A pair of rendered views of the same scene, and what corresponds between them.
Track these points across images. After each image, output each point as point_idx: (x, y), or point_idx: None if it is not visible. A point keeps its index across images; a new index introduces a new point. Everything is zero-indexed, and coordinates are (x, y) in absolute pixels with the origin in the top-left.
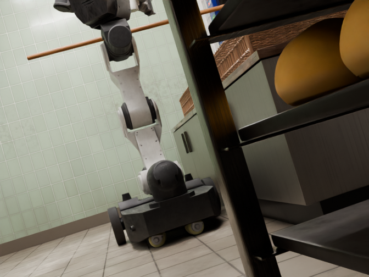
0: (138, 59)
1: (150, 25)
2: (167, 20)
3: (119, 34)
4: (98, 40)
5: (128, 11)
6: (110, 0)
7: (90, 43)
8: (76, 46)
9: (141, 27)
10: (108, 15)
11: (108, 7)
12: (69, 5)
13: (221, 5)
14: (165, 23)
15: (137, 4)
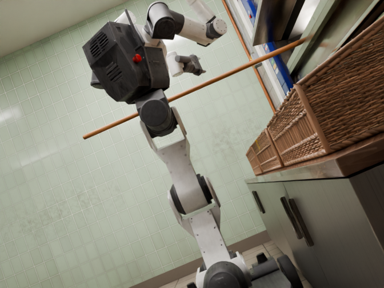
0: (184, 131)
1: (203, 83)
2: (219, 75)
3: (152, 110)
4: None
5: (166, 78)
6: (140, 71)
7: None
8: (129, 118)
9: (193, 88)
10: (141, 88)
11: (139, 80)
12: None
13: (277, 50)
14: (218, 80)
15: (180, 66)
